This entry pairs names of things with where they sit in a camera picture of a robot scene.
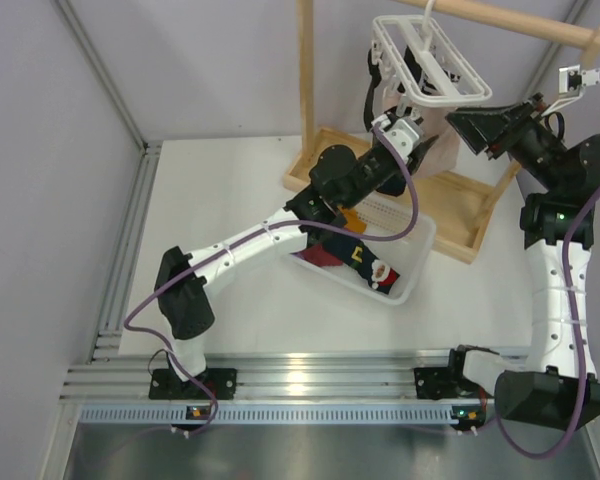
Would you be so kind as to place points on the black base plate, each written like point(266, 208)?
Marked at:
point(166, 385)
point(437, 383)

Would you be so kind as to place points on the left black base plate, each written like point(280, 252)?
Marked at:
point(166, 385)

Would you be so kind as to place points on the black white striped sock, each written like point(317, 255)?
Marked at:
point(425, 85)

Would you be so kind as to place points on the grey slotted cable duct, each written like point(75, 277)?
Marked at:
point(283, 413)

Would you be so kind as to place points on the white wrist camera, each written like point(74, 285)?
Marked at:
point(573, 80)
point(400, 137)

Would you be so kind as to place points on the wooden drying rack stand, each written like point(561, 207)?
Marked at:
point(460, 206)

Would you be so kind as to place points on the aluminium mounting rail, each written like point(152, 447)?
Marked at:
point(286, 377)

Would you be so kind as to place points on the black sock on hanger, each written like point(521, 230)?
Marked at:
point(375, 80)

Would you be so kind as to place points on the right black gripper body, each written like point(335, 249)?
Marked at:
point(531, 114)

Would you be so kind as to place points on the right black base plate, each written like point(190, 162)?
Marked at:
point(437, 383)

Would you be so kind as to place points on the white plastic basket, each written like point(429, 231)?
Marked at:
point(407, 255)

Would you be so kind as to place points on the maroon purple sock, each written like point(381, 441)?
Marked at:
point(318, 256)

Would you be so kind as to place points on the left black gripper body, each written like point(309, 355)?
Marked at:
point(413, 160)

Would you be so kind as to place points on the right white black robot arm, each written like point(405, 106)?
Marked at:
point(557, 387)

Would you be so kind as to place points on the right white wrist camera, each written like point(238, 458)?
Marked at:
point(573, 80)

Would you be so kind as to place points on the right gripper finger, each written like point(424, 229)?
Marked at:
point(488, 118)
point(481, 137)

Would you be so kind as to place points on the aluminium corner frame profile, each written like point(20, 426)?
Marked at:
point(116, 290)

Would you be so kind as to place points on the navy santa sock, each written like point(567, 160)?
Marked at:
point(394, 186)
point(354, 253)

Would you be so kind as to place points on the maroon orange sock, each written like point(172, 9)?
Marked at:
point(353, 222)

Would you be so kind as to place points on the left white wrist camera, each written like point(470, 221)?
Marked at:
point(400, 137)

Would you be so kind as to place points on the white plastic clip hanger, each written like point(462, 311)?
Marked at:
point(391, 34)

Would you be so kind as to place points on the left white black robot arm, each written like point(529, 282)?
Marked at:
point(313, 220)

